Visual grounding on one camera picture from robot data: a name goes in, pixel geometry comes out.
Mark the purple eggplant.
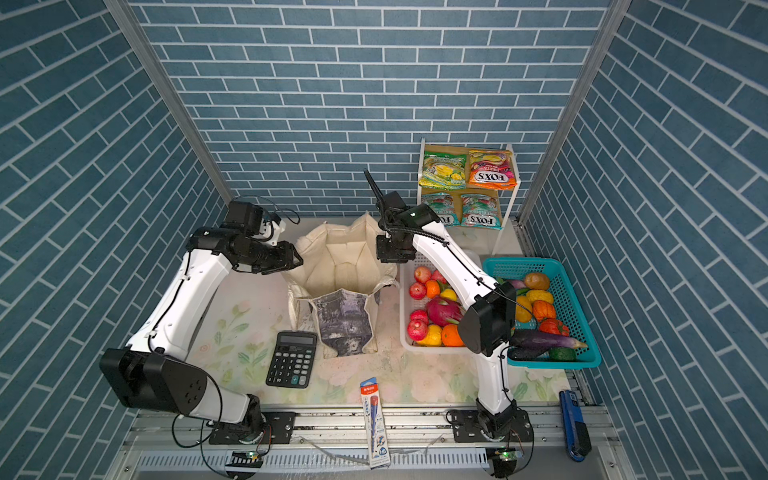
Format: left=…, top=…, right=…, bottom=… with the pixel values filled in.
left=509, top=329, right=588, bottom=350

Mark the teal plastic vegetable basket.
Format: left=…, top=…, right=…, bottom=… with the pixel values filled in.
left=483, top=257, right=602, bottom=370

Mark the green yellow candy bag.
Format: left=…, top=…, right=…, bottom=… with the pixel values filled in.
left=419, top=151, right=467, bottom=190

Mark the yellow pear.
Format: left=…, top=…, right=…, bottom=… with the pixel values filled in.
left=418, top=324, right=442, bottom=347

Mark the red apple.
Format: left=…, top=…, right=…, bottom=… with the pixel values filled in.
left=408, top=282, right=427, bottom=300
left=413, top=266, right=432, bottom=284
left=407, top=319, right=429, bottom=342
left=410, top=309, right=430, bottom=325

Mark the red tomato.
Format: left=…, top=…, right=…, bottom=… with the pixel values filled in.
left=538, top=318, right=570, bottom=336

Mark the pink dragon fruit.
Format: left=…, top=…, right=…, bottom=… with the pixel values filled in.
left=426, top=297, right=464, bottom=327

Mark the yellow lemon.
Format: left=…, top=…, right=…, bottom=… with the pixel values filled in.
left=440, top=288, right=458, bottom=302

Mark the black desk calculator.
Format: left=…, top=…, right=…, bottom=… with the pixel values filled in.
left=266, top=331, right=318, bottom=389

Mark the green Fox's candy bag right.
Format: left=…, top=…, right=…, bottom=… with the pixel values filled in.
left=461, top=193, right=502, bottom=230

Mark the beige canvas tote bag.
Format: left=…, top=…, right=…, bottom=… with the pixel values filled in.
left=283, top=214, right=398, bottom=358

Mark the green Fox's candy bag left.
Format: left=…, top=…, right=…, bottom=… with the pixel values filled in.
left=422, top=192, right=460, bottom=227

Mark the large orange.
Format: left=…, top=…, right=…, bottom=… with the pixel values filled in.
left=441, top=324, right=465, bottom=348

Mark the white wire shelf rack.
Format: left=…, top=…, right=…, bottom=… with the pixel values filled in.
left=416, top=137, right=524, bottom=257

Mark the brown potato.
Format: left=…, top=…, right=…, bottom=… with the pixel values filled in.
left=523, top=272, right=551, bottom=291

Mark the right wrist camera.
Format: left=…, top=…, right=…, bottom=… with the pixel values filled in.
left=376, top=235, right=416, bottom=264

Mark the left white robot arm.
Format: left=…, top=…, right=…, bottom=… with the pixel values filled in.
left=99, top=227, right=303, bottom=444

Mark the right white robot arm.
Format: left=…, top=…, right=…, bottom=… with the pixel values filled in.
left=364, top=171, right=532, bottom=442

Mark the green fox's candy bag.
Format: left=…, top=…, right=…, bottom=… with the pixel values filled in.
left=461, top=193, right=502, bottom=230
left=422, top=192, right=460, bottom=227

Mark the orange Fox's candy bag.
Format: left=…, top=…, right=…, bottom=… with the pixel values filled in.
left=467, top=150, right=517, bottom=190

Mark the orange pumpkin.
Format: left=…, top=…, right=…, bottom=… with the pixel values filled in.
left=532, top=300, right=557, bottom=322

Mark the blue utility knife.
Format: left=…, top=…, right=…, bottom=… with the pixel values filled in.
left=559, top=390, right=592, bottom=462

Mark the green cucumber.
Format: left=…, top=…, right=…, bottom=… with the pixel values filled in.
left=548, top=347, right=577, bottom=362

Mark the white plastic fruit basket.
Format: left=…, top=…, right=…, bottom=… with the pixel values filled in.
left=399, top=253, right=514, bottom=356

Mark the small orange tangerine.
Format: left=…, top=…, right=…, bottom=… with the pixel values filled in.
left=425, top=279, right=441, bottom=299

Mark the packaged pen blister pack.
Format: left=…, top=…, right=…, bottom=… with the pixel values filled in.
left=360, top=377, right=391, bottom=469

